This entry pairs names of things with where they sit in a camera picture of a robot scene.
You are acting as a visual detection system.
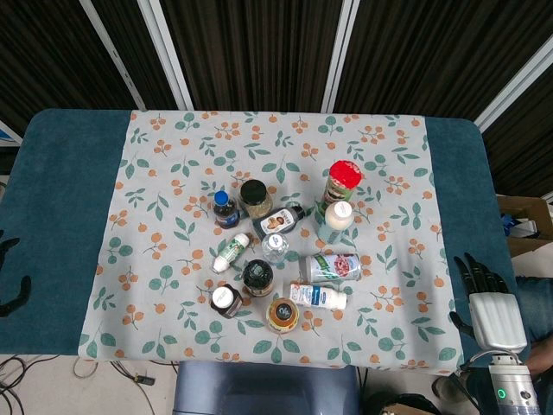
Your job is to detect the blue-capped dark soda bottle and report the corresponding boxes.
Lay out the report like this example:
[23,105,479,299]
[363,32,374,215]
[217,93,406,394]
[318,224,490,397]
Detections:
[213,190,241,230]

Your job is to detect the green and white small bottle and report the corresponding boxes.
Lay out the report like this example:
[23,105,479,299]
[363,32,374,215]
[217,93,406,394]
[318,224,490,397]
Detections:
[212,232,252,274]

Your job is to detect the dark green glass jar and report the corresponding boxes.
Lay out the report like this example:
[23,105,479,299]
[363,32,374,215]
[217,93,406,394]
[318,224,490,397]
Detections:
[242,259,275,298]

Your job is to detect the floral patterned tablecloth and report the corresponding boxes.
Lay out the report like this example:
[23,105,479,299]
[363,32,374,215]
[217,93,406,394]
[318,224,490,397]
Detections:
[77,109,464,375]

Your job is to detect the teal table cover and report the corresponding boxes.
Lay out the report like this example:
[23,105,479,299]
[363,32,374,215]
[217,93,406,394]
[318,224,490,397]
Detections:
[0,107,531,369]

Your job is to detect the clear water bottle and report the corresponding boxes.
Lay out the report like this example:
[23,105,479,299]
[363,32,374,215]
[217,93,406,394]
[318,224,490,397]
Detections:
[261,233,289,265]

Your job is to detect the gold-lidded honey jar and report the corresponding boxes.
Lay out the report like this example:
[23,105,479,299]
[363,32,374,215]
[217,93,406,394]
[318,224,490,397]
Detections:
[266,297,301,335]

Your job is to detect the white bottle with blue label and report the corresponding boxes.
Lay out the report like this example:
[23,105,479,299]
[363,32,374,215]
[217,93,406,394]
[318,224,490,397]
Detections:
[289,283,348,310]

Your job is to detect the white-capped milky drink bottle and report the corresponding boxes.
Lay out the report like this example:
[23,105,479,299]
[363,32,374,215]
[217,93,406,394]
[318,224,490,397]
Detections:
[317,201,356,245]

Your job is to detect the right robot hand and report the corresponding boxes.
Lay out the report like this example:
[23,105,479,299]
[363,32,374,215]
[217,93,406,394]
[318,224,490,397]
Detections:
[448,252,529,357]

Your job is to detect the floor cables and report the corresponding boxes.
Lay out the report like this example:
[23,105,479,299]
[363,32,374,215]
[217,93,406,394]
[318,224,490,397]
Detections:
[0,354,178,415]

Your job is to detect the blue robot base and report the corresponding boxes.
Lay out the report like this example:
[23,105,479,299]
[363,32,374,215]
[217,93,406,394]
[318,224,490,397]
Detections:
[172,360,362,415]

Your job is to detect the red-lidded chip canister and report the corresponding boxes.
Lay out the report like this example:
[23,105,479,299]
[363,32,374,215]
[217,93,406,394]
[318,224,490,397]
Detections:
[318,159,363,219]

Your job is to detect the dark sauce bottle with label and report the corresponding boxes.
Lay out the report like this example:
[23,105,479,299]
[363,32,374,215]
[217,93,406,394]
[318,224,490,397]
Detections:
[251,204,306,237]

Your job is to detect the cardboard box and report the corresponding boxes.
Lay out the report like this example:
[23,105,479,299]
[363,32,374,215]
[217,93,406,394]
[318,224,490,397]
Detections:
[496,194,553,260]

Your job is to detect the black-lidded jar of grains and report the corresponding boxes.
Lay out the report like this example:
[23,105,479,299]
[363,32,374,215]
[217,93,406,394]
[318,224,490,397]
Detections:
[238,179,274,220]

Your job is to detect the white-lidded dark brown jar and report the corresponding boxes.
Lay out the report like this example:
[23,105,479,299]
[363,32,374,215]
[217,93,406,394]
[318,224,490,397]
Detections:
[210,285,245,320]

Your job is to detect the silver green can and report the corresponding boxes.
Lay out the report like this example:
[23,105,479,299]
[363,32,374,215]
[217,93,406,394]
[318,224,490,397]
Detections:
[299,252,362,284]

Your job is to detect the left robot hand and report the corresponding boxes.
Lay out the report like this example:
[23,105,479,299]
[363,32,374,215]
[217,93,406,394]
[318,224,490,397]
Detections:
[0,230,33,318]

